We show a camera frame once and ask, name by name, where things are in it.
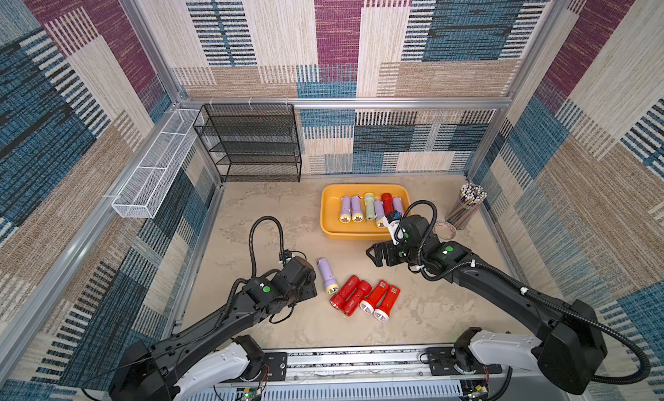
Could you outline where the purple flashlight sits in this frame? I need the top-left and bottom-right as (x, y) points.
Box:
(339, 196), (352, 224)
(317, 257), (340, 295)
(351, 195), (364, 223)
(393, 197), (405, 217)
(375, 200), (386, 229)

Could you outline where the pale green flashlight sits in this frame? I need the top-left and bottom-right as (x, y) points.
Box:
(363, 193), (376, 221)

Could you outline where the yellow plastic storage tray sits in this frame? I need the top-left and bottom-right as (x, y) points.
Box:
(320, 183), (412, 241)

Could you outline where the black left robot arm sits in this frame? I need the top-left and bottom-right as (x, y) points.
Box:
(80, 216), (316, 400)

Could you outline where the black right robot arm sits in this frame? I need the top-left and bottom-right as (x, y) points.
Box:
(367, 201), (651, 395)

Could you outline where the clear tape roll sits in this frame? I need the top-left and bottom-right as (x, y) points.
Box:
(434, 220), (458, 241)

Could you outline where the cup of pencils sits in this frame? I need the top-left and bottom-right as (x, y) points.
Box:
(444, 181), (487, 231)

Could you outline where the red flashlight white head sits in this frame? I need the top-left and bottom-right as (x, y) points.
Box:
(359, 280), (390, 314)

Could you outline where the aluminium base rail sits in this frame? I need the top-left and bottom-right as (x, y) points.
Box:
(129, 343), (587, 401)

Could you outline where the black wire shelf rack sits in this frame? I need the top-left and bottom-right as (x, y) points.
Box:
(194, 103), (303, 183)

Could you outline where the white mesh wall basket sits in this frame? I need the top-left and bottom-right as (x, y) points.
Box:
(112, 109), (198, 219)

